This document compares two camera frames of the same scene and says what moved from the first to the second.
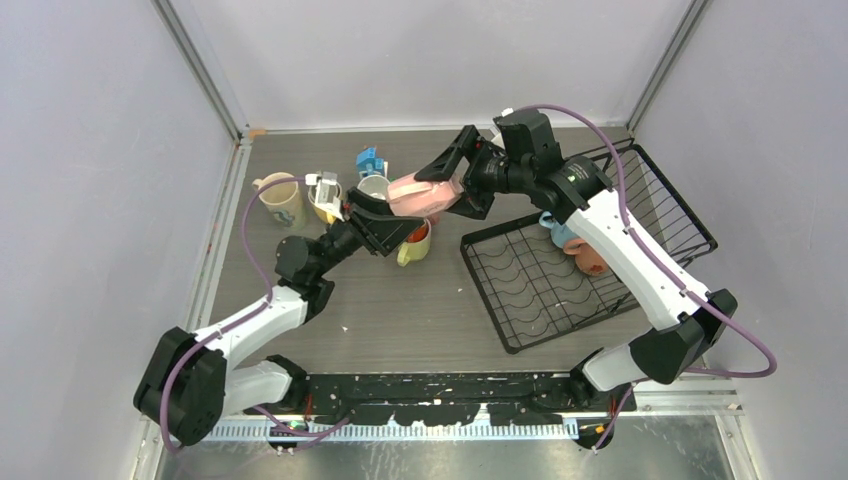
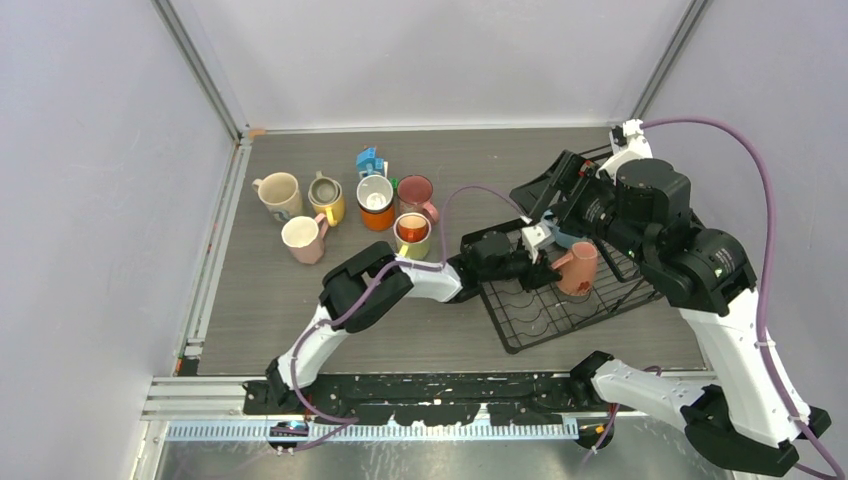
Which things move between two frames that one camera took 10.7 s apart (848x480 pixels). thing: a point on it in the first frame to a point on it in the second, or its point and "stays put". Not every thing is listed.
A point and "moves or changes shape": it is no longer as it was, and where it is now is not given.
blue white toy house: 369,164 stays put
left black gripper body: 343,240 to 527,272
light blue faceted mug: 560,233 stays put
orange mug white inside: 374,186 stays put
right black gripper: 474,203 to 571,172
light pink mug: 409,197 to 305,236
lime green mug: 414,251 stays put
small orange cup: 421,234 stays put
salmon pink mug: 586,259 moves or changes shape
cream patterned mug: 282,199 stays put
